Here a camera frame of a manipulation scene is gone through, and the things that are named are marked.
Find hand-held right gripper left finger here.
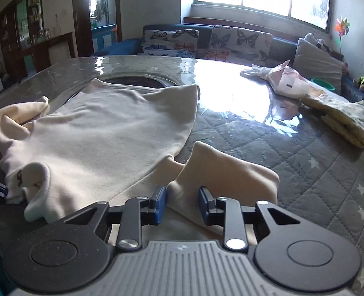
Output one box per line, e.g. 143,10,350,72
63,185,168,252

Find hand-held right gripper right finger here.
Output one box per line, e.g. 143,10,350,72
199,186,301,251

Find cream sweatshirt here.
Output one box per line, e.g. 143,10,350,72
0,78,279,244

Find hanging clothes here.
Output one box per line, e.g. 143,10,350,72
94,0,109,22

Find round dark table hot plate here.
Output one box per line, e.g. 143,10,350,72
102,75,181,91

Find dark wooden display cabinet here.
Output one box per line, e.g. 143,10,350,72
0,0,74,82

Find white plastic bag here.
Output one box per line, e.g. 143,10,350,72
240,62,316,97

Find butterfly print sofa cushion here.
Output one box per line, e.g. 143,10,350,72
142,29,199,59
205,26,273,65

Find folded yellow floral cloth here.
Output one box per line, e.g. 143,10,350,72
302,91,364,148

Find green bowl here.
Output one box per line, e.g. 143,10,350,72
311,78,337,91

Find blue play fence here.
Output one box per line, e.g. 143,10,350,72
91,25,116,53

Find blue sofa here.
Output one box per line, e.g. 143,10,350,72
92,23,364,105

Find grey pillow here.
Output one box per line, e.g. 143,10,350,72
293,37,344,94

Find white plush toy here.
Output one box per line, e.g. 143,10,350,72
304,32,340,59

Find colourful pinwheel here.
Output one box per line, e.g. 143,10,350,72
334,17,351,60

